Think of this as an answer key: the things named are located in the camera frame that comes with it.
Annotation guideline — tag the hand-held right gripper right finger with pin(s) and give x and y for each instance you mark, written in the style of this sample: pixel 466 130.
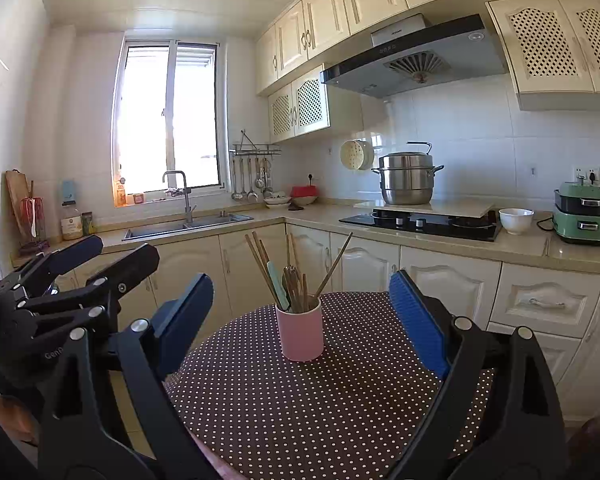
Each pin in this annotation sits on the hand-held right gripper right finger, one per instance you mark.
pixel 420 325

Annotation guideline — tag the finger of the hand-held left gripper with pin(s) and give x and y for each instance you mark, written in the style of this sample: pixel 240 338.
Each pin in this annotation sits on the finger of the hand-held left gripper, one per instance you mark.
pixel 75 255
pixel 132 265

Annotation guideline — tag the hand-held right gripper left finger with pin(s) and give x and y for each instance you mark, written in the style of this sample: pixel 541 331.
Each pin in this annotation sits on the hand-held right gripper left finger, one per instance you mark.
pixel 182 325

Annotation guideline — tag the dark metal fork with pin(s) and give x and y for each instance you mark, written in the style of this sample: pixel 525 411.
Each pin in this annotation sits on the dark metal fork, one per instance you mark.
pixel 291 285

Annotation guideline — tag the pink cup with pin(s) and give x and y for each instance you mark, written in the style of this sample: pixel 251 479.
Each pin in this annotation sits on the pink cup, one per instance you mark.
pixel 300 335

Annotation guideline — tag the bunch of wooden chopsticks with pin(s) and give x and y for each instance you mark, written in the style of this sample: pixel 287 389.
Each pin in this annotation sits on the bunch of wooden chopsticks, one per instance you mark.
pixel 305 292

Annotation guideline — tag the person's left hand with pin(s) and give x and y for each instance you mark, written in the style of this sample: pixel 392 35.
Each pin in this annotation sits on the person's left hand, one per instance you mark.
pixel 12 417

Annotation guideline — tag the white-lidded jar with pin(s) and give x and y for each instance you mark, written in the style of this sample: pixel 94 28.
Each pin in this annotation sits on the white-lidded jar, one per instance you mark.
pixel 71 225

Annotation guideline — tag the small dark jar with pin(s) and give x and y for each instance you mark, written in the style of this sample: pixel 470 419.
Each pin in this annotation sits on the small dark jar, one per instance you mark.
pixel 87 223

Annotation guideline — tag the cream base cabinets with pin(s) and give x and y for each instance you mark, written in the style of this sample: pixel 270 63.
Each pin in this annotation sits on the cream base cabinets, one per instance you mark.
pixel 445 280

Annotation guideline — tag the red utensil holder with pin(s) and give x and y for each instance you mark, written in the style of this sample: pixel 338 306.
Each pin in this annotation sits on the red utensil holder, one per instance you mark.
pixel 32 220

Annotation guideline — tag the steel kitchen sink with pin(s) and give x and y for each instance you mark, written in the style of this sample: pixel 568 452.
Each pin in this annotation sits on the steel kitchen sink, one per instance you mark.
pixel 180 230

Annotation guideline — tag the light blue card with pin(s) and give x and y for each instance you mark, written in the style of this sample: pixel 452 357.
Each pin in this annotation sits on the light blue card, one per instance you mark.
pixel 68 191

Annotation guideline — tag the small pink pot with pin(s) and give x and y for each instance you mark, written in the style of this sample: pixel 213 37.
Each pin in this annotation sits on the small pink pot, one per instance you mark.
pixel 138 198

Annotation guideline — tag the orange bottle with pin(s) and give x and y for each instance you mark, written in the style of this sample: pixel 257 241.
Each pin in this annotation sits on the orange bottle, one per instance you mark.
pixel 121 194

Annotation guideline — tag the steel faucet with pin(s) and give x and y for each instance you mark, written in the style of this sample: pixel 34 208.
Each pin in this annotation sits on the steel faucet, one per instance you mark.
pixel 187 205

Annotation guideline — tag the wooden cutting board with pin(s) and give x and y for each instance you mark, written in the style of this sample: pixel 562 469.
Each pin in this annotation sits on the wooden cutting board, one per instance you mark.
pixel 16 195

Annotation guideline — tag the black glass gas stove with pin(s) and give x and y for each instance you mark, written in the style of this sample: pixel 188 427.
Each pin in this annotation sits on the black glass gas stove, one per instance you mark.
pixel 430 228

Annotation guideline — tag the row of hanging steel ladles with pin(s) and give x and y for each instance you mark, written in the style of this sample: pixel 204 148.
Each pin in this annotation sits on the row of hanging steel ladles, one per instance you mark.
pixel 237 195

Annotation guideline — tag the beige kitchen countertop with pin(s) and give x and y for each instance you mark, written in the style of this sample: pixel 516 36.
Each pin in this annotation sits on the beige kitchen countertop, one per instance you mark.
pixel 525 248

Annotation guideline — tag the white bowl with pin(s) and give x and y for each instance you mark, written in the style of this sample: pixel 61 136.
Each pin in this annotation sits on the white bowl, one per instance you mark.
pixel 516 220

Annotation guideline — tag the stainless steel steamer pot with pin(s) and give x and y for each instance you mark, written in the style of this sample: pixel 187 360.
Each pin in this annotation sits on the stainless steel steamer pot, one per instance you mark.
pixel 405 180

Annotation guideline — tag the kitchen window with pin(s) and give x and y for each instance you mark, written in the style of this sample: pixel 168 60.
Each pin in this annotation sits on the kitchen window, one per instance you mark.
pixel 150 120

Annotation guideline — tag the stack of white bowls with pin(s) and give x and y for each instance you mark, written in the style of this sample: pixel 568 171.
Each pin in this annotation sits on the stack of white bowls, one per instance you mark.
pixel 277 201

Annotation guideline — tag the red lidded container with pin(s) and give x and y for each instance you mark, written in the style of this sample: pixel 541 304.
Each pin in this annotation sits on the red lidded container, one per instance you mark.
pixel 304 191

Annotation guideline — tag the cream perforated steamer plate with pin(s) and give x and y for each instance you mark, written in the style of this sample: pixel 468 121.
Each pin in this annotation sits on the cream perforated steamer plate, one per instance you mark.
pixel 352 155

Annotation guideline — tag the green electric cooker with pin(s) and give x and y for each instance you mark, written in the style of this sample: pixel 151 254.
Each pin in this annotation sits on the green electric cooker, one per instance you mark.
pixel 580 222

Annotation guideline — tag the small lattice-door cabinet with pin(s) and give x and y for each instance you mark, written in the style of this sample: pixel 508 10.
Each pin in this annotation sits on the small lattice-door cabinet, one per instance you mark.
pixel 307 102

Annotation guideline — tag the grey range hood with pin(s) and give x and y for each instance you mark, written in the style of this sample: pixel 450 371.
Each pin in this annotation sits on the grey range hood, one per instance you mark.
pixel 460 55

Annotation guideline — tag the large lattice-door cabinet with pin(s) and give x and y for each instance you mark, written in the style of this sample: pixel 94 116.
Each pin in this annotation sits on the large lattice-door cabinet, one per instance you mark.
pixel 540 45

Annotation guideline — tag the wall utensil rack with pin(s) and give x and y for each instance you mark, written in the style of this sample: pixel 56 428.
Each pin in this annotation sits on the wall utensil rack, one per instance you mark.
pixel 255 150

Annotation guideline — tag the double wall socket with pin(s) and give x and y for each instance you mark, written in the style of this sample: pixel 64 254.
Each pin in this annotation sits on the double wall socket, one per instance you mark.
pixel 592 175

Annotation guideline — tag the cream upper wall cabinets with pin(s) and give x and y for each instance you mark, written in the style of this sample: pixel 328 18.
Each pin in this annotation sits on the cream upper wall cabinets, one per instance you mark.
pixel 325 15

